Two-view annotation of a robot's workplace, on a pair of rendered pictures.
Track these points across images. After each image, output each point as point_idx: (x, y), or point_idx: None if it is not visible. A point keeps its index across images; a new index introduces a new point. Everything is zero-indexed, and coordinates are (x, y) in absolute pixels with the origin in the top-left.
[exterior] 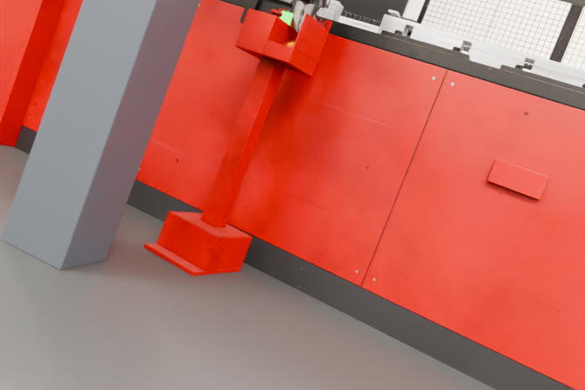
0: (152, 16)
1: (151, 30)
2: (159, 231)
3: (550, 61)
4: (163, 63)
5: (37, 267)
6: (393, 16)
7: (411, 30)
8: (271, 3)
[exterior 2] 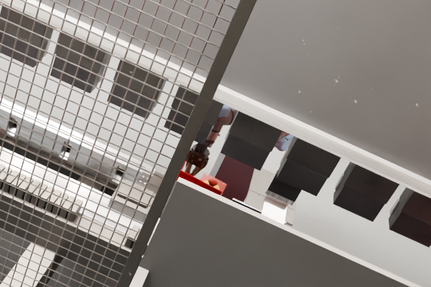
0: (219, 154)
1: (216, 161)
2: None
3: (8, 101)
4: None
5: None
6: (145, 163)
7: (123, 167)
8: None
